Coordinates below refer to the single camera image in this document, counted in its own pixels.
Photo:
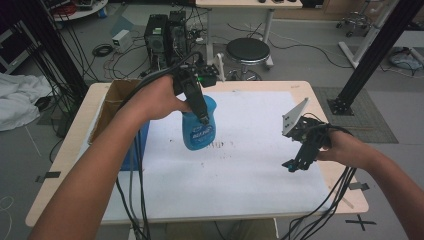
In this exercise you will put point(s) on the black tape strip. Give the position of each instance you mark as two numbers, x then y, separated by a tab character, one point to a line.
48	176
359	186

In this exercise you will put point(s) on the dark cabinet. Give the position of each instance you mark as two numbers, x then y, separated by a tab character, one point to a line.
13	50

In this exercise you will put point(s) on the small white device box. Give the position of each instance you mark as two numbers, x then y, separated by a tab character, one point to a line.
121	40

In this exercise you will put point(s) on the black metal post with base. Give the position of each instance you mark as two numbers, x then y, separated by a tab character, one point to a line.
376	50

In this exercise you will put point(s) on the white metal stand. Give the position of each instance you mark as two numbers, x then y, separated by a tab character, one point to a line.
370	36

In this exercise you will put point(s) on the grey floor mat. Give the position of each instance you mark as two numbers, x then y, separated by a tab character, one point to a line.
370	123

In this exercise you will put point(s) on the black computer tower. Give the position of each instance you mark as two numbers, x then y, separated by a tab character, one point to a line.
156	36
177	36

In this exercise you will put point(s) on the black round stool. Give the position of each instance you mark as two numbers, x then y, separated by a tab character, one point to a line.
247	49

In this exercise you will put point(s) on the person's left hand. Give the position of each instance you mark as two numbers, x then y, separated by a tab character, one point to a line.
156	100

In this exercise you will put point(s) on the blue bottle with white cap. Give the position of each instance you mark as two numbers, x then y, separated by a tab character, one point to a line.
200	138

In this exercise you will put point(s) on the person's right hand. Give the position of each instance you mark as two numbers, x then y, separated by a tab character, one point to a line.
346	150

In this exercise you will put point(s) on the blue round device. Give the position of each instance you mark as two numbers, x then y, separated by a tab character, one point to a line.
405	61

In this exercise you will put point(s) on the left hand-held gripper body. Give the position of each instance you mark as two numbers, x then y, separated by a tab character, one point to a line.
186	78

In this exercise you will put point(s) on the round white table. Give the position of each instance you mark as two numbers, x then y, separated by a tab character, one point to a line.
83	11

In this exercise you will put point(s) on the rolling chair base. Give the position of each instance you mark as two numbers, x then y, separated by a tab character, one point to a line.
355	21

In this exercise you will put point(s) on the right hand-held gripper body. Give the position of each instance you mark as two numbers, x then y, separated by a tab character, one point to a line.
306	130

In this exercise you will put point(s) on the blue cardboard box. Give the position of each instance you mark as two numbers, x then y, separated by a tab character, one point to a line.
110	100

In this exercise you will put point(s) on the white cloth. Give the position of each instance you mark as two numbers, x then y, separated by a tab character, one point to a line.
20	100

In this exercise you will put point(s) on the black tape cross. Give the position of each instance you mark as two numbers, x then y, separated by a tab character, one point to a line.
360	222

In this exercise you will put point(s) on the white table sheet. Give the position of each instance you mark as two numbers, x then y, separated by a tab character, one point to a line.
233	186

